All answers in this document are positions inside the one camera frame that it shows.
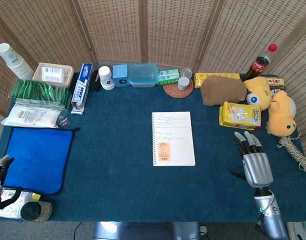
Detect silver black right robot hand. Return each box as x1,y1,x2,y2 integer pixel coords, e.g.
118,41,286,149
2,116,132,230
229,131,274,188

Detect white spiral lined notebook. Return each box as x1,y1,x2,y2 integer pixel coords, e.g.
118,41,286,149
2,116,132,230
151,111,196,167

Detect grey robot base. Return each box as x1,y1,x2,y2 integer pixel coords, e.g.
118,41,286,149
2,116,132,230
92,220,202,240

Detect small can with packet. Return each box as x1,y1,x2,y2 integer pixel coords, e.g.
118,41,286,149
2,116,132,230
0,189,42,221

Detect dark round can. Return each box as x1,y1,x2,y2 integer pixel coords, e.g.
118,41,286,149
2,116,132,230
19,200,54,223

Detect blue microfibre cloth black trim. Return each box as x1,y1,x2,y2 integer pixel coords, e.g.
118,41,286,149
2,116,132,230
2,126,81,196

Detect yellow snack bag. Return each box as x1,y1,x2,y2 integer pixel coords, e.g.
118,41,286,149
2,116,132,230
218,101,262,132

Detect yellow duck plush toy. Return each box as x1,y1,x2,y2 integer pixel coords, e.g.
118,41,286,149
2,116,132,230
265,90,298,137

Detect yellow plush with big eye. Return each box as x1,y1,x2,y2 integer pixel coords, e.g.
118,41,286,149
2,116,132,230
243,76,272,111

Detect white plastic bag pack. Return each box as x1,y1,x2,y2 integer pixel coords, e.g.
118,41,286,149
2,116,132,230
0,103,63,129

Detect brown capybara plush toy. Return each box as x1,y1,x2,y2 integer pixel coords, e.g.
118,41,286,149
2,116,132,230
200,74,247,107

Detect printed cardboard snack box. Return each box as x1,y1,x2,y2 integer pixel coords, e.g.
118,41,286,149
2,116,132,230
264,74,285,89

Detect small red wrapped item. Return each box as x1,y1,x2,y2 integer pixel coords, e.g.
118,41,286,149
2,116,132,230
57,117,70,129

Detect long yellow box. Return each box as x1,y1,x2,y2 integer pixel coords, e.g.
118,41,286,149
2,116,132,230
194,72,242,89

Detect cola bottle with red cap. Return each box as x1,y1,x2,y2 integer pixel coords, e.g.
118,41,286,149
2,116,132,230
243,43,279,81

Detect clear box of green packets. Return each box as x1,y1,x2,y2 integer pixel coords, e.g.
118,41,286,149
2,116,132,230
8,79,72,111

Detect white jar with grey lid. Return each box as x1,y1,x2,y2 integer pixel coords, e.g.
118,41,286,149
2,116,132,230
177,76,192,91

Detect round woven rattan coaster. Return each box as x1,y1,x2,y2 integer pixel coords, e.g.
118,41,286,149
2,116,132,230
162,79,195,99

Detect small clear plastic cup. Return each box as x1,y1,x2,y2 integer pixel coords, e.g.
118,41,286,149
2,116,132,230
179,67,194,79

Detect dark blue felt table cover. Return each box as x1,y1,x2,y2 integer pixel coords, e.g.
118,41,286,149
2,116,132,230
0,72,306,223

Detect green tissue pack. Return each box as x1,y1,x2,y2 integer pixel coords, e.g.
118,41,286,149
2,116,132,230
157,68,181,87

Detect beige lidded takeout container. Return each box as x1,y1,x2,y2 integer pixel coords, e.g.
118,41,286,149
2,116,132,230
32,62,74,90

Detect tall stack of paper cups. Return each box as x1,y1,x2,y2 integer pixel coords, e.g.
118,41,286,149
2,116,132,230
0,42,35,81

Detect blue white toothpaste box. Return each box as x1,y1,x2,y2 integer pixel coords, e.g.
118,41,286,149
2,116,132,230
70,63,94,116

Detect clear container with blue lid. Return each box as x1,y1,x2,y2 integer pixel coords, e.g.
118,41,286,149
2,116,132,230
127,63,159,89

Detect paper cups with blue flower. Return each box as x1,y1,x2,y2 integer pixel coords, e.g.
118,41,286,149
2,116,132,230
98,65,116,91

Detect woven bamboo folding screen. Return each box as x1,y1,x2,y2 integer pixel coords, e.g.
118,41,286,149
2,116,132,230
0,0,306,161

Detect bundle of twine rope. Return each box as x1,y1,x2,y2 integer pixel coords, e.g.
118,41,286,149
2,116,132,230
277,136,306,174

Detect black floor cable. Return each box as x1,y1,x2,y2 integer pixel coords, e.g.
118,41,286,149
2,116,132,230
73,221,84,240

